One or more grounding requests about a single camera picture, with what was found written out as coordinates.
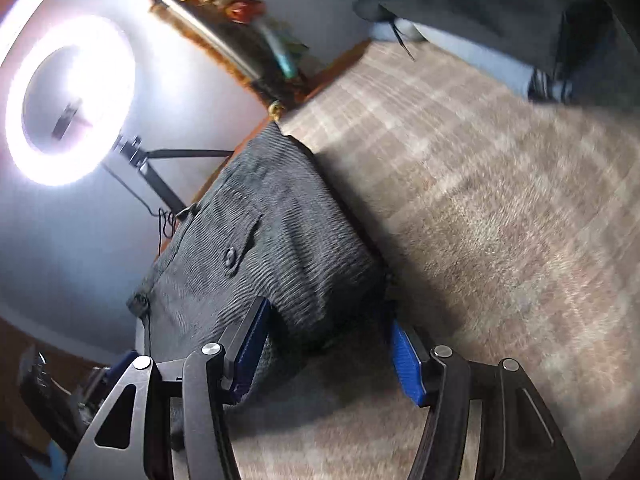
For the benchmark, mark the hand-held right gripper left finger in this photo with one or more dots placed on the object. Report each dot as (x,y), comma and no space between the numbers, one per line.
(252,345)

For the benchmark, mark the black light stand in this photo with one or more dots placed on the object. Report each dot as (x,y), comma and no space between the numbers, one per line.
(150,165)

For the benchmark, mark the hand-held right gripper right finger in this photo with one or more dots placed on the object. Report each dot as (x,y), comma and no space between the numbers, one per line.
(406,360)

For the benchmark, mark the beige plaid blanket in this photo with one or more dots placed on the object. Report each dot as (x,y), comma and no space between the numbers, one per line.
(450,240)

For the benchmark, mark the dark clutter on shelf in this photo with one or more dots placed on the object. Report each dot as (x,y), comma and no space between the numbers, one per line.
(47,390)

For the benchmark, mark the dark grey garment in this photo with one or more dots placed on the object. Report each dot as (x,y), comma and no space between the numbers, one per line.
(500,10)

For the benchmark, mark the colourful wall hanging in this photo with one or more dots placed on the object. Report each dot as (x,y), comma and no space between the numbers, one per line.
(235,35)

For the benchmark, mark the light blue pillow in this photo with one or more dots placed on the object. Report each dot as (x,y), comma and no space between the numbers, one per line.
(465,52)

